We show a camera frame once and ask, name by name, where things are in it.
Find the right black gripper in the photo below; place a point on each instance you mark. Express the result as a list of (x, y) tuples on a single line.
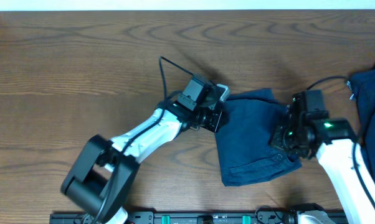
[(275, 140)]

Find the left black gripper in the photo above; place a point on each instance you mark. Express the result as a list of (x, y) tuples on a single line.
[(216, 116)]

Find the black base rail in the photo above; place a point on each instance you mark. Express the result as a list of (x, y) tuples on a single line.
[(304, 213)]

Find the dark blue shorts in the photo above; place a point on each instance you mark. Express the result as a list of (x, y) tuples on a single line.
[(242, 143)]

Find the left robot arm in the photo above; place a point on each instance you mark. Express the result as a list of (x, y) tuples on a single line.
[(102, 176)]

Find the pile of blue clothes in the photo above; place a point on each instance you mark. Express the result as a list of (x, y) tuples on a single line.
[(362, 87)]

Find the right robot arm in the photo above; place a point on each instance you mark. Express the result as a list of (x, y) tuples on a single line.
[(338, 152)]

